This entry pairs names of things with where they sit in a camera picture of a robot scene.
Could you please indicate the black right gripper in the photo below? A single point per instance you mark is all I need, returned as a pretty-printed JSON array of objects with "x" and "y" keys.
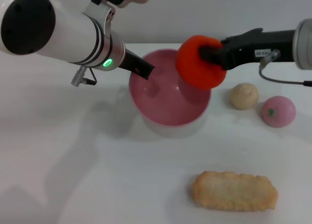
[{"x": 253, "y": 48}]

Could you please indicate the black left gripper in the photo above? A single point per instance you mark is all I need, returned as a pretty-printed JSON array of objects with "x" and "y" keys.
[{"x": 129, "y": 61}]

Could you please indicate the red toy pepper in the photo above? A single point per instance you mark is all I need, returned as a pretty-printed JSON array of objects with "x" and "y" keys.
[{"x": 195, "y": 68}]

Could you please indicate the pink plastic bowl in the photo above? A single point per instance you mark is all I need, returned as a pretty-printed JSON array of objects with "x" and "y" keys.
[{"x": 168, "y": 107}]

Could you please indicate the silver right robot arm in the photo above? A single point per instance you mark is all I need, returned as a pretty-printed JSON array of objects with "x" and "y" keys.
[{"x": 304, "y": 43}]

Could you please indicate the beige toy bun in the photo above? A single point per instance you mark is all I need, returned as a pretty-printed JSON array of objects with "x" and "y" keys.
[{"x": 244, "y": 96}]

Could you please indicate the pink toy peach bun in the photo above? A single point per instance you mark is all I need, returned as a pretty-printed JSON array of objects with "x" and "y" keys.
[{"x": 279, "y": 112}]

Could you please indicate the golden toy bread slice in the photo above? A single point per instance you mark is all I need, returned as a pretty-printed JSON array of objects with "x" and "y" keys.
[{"x": 234, "y": 191}]

